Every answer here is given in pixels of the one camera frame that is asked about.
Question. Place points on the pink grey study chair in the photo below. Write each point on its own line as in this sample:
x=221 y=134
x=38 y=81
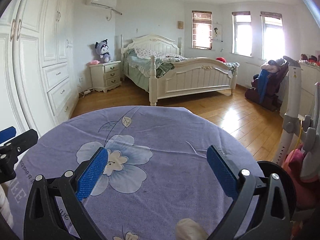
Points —
x=302 y=165

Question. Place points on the white pole stand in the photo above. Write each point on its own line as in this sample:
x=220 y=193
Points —
x=291 y=120

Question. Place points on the white cabinet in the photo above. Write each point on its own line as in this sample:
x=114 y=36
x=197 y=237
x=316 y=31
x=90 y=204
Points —
x=310 y=76

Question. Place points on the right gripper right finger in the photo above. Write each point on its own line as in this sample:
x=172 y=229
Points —
x=262 y=207

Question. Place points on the white wardrobe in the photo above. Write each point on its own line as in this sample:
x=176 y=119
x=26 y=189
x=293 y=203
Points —
x=37 y=72

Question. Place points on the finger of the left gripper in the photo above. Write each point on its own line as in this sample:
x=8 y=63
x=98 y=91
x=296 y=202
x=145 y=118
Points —
x=7 y=134
x=10 y=151

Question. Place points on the white nightstand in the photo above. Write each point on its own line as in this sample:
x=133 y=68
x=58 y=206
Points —
x=105 y=76

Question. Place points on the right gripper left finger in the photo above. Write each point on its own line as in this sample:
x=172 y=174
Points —
x=43 y=219

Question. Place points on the white gloved right hand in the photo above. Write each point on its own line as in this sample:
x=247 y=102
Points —
x=187 y=229

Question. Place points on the dark massage chair with clothes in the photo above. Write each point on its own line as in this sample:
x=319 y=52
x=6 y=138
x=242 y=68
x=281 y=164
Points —
x=266 y=84

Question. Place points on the white wooden bed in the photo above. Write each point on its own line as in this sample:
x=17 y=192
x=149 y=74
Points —
x=155 y=64

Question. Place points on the purple plush toy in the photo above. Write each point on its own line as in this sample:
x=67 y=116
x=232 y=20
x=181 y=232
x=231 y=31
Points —
x=102 y=49

